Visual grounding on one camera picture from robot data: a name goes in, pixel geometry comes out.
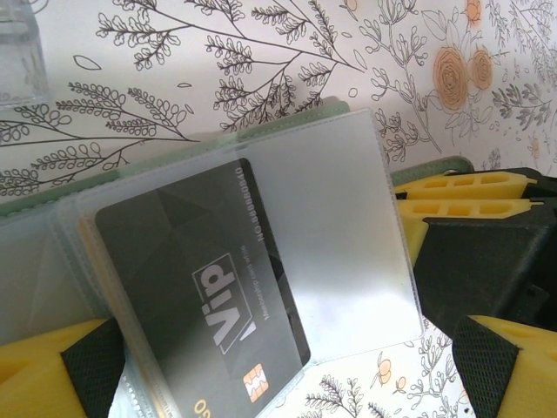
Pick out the clear acrylic card box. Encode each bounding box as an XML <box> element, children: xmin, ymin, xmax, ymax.
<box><xmin>0</xmin><ymin>0</ymin><xmax>48</xmax><ymax>109</ymax></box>

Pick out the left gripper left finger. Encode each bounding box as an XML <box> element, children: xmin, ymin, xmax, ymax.
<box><xmin>0</xmin><ymin>317</ymin><xmax>128</xmax><ymax>418</ymax></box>

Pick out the black VIP card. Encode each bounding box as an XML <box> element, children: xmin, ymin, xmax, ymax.
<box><xmin>93</xmin><ymin>156</ymin><xmax>313</xmax><ymax>418</ymax></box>

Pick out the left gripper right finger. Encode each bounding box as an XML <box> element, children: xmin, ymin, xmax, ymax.
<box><xmin>452</xmin><ymin>314</ymin><xmax>557</xmax><ymax>418</ymax></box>

